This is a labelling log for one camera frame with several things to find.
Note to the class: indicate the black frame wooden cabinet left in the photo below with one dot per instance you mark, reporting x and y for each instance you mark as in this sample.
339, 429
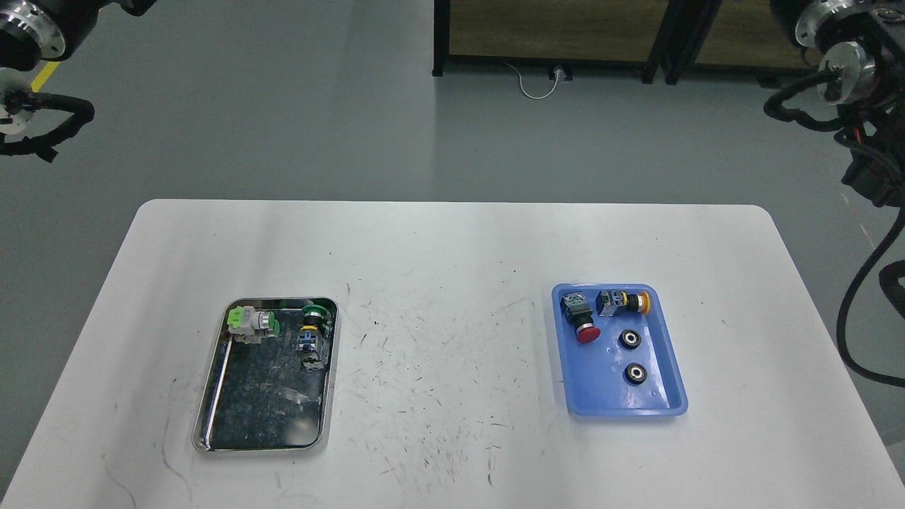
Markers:
570, 35

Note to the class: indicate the yellow push button switch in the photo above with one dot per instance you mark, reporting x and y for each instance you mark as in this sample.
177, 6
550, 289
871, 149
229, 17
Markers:
613, 302

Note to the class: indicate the black gear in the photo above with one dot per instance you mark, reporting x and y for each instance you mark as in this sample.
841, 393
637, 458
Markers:
630, 339
635, 374

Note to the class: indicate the red mushroom push button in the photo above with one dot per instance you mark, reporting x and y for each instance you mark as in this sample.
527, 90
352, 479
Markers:
579, 314

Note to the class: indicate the silver metal tray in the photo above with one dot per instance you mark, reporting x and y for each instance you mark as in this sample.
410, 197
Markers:
256, 398

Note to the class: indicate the black frame wooden cabinet right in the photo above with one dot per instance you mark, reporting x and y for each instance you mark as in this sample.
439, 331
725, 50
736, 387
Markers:
733, 39

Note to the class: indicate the green and white push button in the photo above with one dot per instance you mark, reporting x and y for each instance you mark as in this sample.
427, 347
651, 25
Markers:
248, 325

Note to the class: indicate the green button blue switch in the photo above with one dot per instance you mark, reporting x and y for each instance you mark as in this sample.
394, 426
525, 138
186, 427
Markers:
313, 344

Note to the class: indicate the black frame wooden cabinet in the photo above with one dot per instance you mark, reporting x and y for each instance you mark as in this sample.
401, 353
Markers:
570, 35
733, 39

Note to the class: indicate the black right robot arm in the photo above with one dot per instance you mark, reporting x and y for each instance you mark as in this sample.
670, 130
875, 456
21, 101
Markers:
856, 94

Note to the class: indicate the blue plastic tray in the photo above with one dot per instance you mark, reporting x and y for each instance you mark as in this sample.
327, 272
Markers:
592, 374

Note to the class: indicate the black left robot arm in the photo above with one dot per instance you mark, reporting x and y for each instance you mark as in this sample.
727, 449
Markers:
36, 37

